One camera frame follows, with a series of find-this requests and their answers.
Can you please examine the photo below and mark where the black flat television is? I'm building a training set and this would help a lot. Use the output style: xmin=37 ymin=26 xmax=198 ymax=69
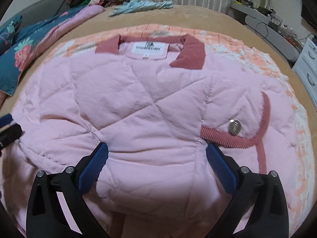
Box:
xmin=301 ymin=0 xmax=317 ymax=28

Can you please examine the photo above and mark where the blue floral quilt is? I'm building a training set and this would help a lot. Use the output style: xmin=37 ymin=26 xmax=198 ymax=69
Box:
xmin=0 ymin=5 xmax=106 ymax=97

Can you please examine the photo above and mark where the bed with tan cover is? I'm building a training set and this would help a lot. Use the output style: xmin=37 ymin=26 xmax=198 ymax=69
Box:
xmin=0 ymin=4 xmax=317 ymax=159

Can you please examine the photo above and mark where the grey low desk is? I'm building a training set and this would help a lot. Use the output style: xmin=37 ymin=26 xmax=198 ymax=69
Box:
xmin=229 ymin=0 xmax=304 ymax=67

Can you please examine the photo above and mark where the black looped cable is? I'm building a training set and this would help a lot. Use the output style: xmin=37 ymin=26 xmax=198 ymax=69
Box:
xmin=255 ymin=21 xmax=269 ymax=40

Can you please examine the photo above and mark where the orange checked blanket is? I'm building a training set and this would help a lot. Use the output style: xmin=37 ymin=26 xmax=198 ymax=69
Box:
xmin=53 ymin=23 xmax=314 ymax=233

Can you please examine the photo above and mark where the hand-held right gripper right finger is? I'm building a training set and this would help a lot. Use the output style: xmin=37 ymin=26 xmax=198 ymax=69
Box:
xmin=205 ymin=142 xmax=290 ymax=238

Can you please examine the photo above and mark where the pink quilted jacket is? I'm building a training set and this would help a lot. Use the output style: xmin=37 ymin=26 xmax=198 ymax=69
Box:
xmin=6 ymin=34 xmax=306 ymax=238

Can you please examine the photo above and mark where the grey pillow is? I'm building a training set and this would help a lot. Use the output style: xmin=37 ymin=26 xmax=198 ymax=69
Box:
xmin=0 ymin=0 xmax=68 ymax=28

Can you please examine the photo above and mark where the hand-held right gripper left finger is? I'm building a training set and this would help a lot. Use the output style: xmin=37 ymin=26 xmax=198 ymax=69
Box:
xmin=25 ymin=142 xmax=109 ymax=238

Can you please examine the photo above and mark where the light blue garment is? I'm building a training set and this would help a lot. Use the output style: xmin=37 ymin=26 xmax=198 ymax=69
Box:
xmin=108 ymin=0 xmax=174 ymax=17

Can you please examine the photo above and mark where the clutter of small electronics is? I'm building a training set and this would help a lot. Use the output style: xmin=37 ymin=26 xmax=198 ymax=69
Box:
xmin=235 ymin=0 xmax=307 ymax=48

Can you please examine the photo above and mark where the white drawer cabinet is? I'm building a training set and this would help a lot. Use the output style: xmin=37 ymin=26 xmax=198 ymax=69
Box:
xmin=292 ymin=38 xmax=317 ymax=103

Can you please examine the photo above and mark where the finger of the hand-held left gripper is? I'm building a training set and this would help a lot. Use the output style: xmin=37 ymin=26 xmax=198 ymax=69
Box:
xmin=0 ymin=113 xmax=13 ymax=128
xmin=0 ymin=123 xmax=23 ymax=152

